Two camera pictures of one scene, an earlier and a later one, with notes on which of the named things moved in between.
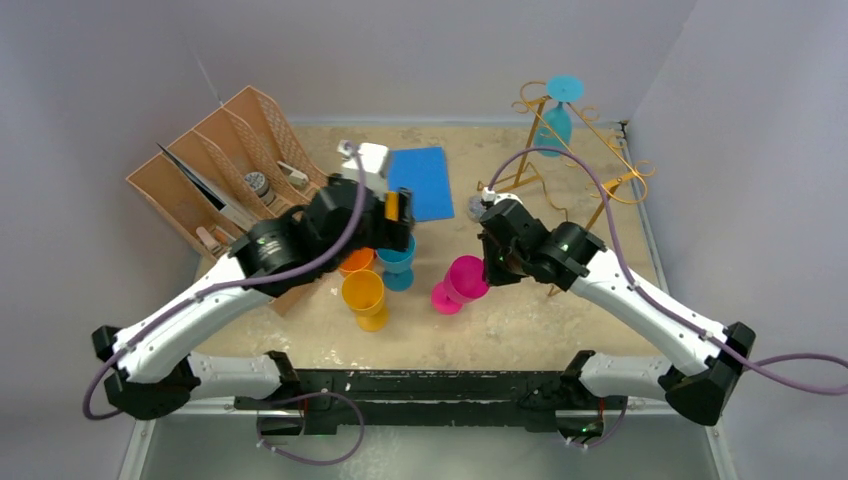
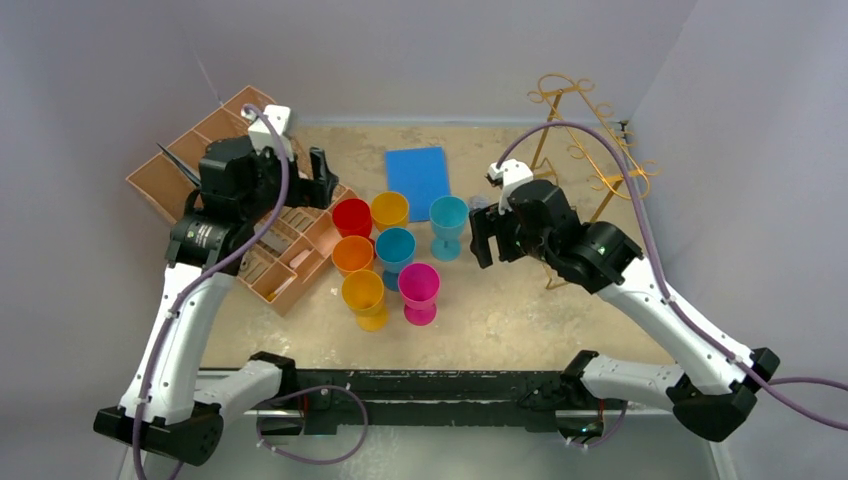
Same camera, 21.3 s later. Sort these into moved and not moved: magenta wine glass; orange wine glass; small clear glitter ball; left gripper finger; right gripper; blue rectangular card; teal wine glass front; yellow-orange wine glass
Moved: right gripper; left gripper finger; magenta wine glass
Not moved: yellow-orange wine glass; orange wine glass; teal wine glass front; blue rectangular card; small clear glitter ball
